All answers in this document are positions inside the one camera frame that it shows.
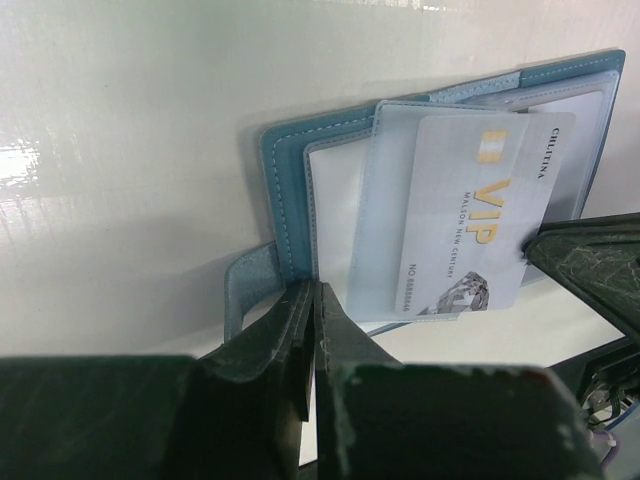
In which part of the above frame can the silver VIP card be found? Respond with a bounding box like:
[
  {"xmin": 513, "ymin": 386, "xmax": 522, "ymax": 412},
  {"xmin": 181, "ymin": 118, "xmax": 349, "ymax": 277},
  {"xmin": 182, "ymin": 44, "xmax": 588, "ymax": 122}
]
[{"xmin": 395, "ymin": 112, "xmax": 576, "ymax": 318}]

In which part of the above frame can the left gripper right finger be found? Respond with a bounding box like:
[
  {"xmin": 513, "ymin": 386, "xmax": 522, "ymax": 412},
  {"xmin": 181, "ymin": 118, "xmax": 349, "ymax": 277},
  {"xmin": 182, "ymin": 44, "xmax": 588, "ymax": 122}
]
[{"xmin": 314, "ymin": 284, "xmax": 600, "ymax": 479}]

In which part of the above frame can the blue leather card holder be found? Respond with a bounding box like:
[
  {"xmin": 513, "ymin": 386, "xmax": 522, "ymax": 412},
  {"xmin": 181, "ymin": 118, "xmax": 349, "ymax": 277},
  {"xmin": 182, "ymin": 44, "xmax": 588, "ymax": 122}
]
[{"xmin": 224, "ymin": 49, "xmax": 626, "ymax": 340}]

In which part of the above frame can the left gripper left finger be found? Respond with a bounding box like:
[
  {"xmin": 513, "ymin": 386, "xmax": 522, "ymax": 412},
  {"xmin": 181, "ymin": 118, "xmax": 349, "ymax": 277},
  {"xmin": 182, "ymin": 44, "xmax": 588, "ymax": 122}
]
[{"xmin": 189, "ymin": 281, "xmax": 313, "ymax": 479}]

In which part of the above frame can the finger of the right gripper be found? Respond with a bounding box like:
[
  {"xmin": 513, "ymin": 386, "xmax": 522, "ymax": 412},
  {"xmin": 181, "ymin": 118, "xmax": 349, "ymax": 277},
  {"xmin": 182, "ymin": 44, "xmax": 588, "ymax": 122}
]
[{"xmin": 522, "ymin": 213, "xmax": 639, "ymax": 343}]

